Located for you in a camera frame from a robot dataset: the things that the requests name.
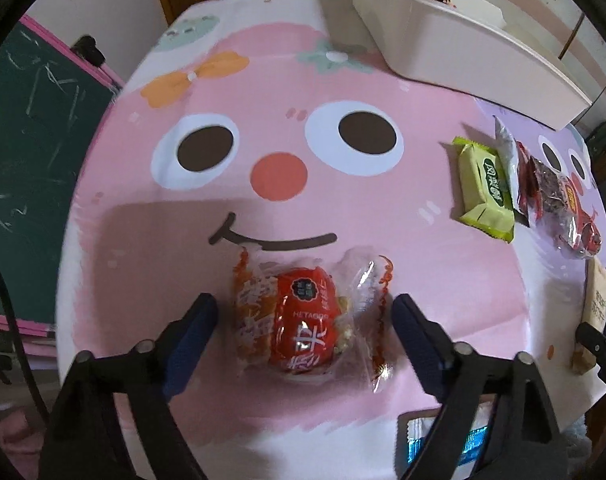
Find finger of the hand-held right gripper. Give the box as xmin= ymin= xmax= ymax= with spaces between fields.
xmin=576 ymin=321 xmax=606 ymax=386

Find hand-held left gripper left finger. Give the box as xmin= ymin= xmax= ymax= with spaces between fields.
xmin=38 ymin=292 xmax=219 ymax=480

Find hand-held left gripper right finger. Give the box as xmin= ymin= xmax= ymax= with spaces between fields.
xmin=390 ymin=294 xmax=569 ymax=480

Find beige snack packet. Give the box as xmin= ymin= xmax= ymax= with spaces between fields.
xmin=570 ymin=256 xmax=606 ymax=376

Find blue silver snack packet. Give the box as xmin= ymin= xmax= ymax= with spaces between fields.
xmin=398 ymin=410 xmax=494 ymax=466

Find red round snack packet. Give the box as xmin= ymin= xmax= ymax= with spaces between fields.
xmin=231 ymin=247 xmax=396 ymax=393

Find red dates packet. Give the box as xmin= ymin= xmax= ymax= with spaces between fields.
xmin=516 ymin=141 xmax=604 ymax=261

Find green snack packet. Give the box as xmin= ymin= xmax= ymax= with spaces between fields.
xmin=452 ymin=136 xmax=515 ymax=243

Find white plastic bin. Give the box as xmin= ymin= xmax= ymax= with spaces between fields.
xmin=352 ymin=0 xmax=593 ymax=128

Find cartoon printed table cover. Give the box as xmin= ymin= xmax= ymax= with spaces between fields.
xmin=55 ymin=0 xmax=606 ymax=480

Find pink framed green chalkboard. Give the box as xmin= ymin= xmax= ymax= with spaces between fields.
xmin=0 ymin=14 xmax=126 ymax=341

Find floral sliding wardrobe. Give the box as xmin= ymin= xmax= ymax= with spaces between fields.
xmin=463 ymin=0 xmax=606 ymax=126

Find black cable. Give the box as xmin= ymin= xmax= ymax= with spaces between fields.
xmin=0 ymin=247 xmax=51 ymax=426

